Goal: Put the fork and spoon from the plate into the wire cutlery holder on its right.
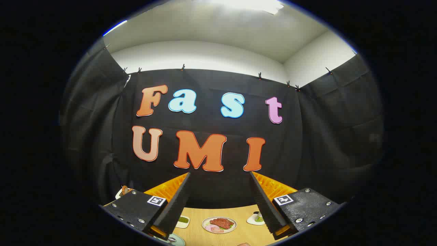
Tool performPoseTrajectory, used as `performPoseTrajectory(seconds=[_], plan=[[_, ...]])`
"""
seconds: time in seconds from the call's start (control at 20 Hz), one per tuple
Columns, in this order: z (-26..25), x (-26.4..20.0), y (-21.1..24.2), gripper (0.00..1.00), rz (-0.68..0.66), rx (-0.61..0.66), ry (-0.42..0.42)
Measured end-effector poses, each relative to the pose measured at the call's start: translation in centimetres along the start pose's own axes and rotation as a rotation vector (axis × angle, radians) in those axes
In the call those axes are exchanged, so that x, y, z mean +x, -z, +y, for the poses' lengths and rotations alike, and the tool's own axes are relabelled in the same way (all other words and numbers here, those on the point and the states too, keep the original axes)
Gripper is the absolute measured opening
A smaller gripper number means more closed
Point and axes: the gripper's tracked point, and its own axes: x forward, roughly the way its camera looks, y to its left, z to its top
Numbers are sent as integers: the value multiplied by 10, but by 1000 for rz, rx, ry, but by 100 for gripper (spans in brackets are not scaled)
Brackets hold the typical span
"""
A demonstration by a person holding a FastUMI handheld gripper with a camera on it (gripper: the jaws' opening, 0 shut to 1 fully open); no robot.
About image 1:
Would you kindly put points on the white divided snack tray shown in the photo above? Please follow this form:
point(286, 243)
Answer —
point(183, 224)

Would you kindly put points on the toasted bread slice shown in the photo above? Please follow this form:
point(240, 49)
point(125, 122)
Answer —
point(124, 189)

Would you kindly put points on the white square coaster dish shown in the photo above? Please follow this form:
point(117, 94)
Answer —
point(252, 220)

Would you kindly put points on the white toaster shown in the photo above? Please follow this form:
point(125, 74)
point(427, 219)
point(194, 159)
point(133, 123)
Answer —
point(118, 195)

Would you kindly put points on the pink ham slices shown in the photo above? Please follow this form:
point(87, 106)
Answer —
point(214, 229)

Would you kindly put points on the row of black cloth clips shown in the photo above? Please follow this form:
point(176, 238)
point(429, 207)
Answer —
point(183, 67)

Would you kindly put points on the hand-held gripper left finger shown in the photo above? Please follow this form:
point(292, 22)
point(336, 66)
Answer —
point(177, 205)

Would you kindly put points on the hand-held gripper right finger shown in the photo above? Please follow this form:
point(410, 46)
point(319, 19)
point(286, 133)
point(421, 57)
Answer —
point(264, 205)

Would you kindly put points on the pile of green beans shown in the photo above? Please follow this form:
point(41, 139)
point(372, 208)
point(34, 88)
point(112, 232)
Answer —
point(183, 219)

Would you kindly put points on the ceiling light panel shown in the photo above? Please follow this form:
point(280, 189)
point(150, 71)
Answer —
point(252, 4)

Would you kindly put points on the green lettuce leaf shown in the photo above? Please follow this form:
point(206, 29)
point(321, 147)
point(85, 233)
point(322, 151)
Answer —
point(230, 226)

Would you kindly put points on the white round dinner plate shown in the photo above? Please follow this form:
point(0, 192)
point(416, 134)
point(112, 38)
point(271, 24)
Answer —
point(207, 222)

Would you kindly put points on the green drink bottle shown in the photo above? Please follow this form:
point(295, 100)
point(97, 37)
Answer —
point(259, 216)

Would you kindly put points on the light blue plate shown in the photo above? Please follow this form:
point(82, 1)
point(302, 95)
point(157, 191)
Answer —
point(179, 241)

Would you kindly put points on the black backdrop cloth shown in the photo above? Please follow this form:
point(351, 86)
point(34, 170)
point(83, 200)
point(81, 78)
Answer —
point(211, 188)

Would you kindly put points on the brown meat steak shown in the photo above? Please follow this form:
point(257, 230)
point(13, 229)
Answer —
point(222, 223)

